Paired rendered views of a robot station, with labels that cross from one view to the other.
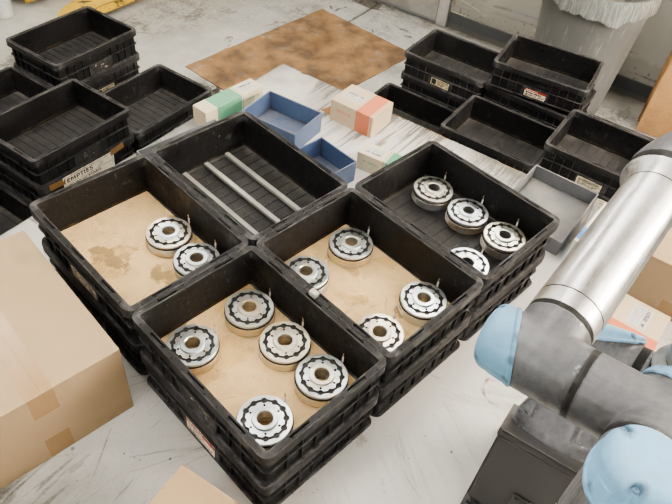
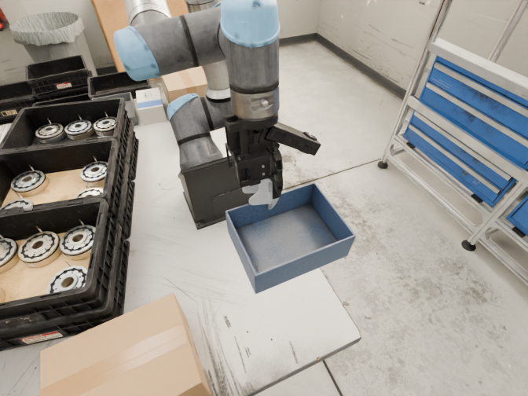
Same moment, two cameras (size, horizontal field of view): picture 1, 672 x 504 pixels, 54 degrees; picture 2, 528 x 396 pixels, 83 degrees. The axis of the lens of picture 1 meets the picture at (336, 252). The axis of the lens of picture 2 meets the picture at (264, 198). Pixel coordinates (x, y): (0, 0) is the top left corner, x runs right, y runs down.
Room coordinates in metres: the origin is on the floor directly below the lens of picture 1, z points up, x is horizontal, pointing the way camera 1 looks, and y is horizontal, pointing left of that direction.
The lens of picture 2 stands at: (-0.01, 0.08, 1.57)
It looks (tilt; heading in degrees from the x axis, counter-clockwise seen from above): 47 degrees down; 306
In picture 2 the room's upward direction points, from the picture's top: straight up
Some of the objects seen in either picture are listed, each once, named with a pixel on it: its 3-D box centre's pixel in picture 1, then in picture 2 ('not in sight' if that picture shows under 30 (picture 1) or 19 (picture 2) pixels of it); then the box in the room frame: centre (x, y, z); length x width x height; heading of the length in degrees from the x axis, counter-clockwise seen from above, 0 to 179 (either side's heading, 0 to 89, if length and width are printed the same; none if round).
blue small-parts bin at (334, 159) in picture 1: (312, 171); not in sight; (1.48, 0.09, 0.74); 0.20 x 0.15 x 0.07; 139
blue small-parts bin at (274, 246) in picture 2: not in sight; (287, 233); (0.15, -0.22, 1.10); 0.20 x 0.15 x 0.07; 60
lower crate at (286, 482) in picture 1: (258, 387); (50, 284); (0.73, 0.13, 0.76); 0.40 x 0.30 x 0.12; 49
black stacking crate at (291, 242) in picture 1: (365, 282); (56, 187); (0.96, -0.07, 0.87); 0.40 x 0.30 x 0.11; 49
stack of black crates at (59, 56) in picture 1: (83, 84); not in sight; (2.33, 1.13, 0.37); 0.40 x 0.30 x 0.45; 150
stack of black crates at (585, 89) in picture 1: (533, 108); (71, 95); (2.54, -0.79, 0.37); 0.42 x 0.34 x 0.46; 60
